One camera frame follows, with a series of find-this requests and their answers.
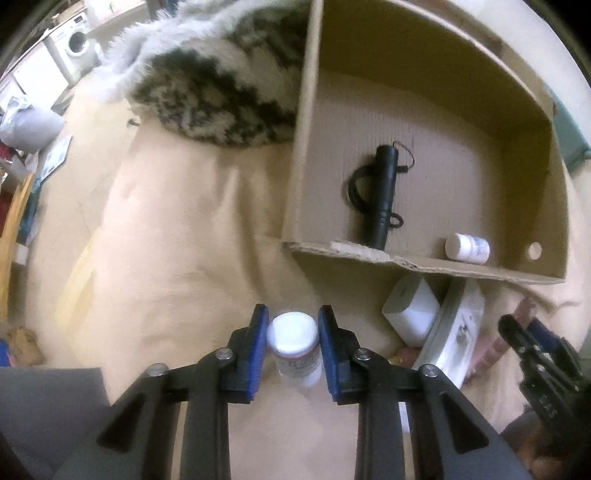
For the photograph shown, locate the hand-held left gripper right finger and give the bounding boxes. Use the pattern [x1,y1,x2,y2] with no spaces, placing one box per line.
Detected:
[318,305,532,480]

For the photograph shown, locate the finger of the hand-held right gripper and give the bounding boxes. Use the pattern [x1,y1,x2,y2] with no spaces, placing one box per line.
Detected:
[498,314,543,370]
[527,318,581,377]

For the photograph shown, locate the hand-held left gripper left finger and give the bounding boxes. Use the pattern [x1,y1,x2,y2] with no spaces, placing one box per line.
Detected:
[55,304,269,480]

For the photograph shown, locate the white plastic bottle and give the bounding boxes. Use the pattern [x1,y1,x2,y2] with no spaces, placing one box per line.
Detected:
[267,312,323,389]

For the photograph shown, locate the cardboard box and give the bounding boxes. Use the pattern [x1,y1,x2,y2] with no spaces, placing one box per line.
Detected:
[279,0,568,284]

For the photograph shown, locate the white flat case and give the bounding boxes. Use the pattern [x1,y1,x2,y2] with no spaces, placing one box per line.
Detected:
[411,279,485,386]

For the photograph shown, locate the white cube device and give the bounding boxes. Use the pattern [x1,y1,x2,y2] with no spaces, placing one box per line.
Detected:
[381,274,440,348]

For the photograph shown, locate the small white pill bottle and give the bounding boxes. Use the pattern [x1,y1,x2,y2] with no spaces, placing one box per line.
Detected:
[444,233,491,265]

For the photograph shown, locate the beige bed sheet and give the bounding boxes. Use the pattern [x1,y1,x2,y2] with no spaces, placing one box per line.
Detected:
[21,78,587,480]

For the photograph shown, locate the teal container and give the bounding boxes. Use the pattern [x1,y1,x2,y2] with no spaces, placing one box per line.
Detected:
[551,88,591,169]

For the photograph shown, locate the grey trouser leg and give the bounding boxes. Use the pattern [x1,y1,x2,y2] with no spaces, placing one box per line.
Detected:
[0,367,112,480]

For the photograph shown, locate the wooden chair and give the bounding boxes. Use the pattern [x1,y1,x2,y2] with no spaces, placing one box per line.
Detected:
[0,171,38,319]

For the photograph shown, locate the patterned plush blanket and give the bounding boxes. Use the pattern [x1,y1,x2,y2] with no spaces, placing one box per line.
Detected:
[95,0,310,148]

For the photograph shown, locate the papers on floor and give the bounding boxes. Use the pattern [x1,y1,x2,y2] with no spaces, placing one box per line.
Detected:
[39,136,73,185]

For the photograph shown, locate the grey plastic bag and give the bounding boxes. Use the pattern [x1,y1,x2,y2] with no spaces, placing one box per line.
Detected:
[0,104,65,153]

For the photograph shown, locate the white cabinet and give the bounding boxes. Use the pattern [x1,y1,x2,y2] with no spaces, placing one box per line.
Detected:
[11,44,70,100]

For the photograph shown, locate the white washing machine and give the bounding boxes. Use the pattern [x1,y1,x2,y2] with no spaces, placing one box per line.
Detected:
[48,18,99,77]

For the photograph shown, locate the black flashlight with strap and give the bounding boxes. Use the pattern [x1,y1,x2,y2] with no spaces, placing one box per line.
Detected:
[346,144,416,250]

